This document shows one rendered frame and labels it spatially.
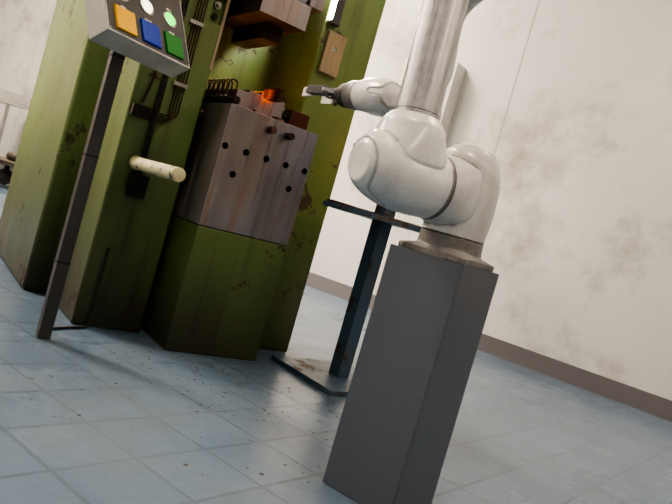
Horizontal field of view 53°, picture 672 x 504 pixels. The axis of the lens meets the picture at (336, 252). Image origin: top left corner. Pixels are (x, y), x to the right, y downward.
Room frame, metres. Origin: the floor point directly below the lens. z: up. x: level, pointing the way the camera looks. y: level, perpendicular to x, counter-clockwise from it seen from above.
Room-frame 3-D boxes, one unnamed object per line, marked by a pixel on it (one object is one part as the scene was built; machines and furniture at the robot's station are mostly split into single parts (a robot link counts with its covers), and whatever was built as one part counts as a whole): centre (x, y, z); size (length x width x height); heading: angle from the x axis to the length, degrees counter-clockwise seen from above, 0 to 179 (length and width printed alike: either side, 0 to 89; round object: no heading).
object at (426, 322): (1.61, -0.26, 0.30); 0.20 x 0.20 x 0.60; 53
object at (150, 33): (2.05, 0.72, 1.01); 0.07 x 0.05 x 0.07; 150
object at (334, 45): (2.79, 0.24, 1.27); 0.09 x 0.02 x 0.17; 125
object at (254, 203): (2.72, 0.50, 0.69); 0.56 x 0.38 x 0.45; 35
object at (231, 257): (2.72, 0.50, 0.23); 0.56 x 0.38 x 0.47; 35
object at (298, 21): (2.68, 0.54, 1.32); 0.42 x 0.20 x 0.10; 35
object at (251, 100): (2.68, 0.54, 0.96); 0.42 x 0.20 x 0.09; 35
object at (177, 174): (2.23, 0.65, 0.62); 0.44 x 0.05 x 0.05; 35
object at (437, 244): (1.63, -0.27, 0.63); 0.22 x 0.18 x 0.06; 143
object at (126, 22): (1.97, 0.77, 1.01); 0.07 x 0.05 x 0.07; 150
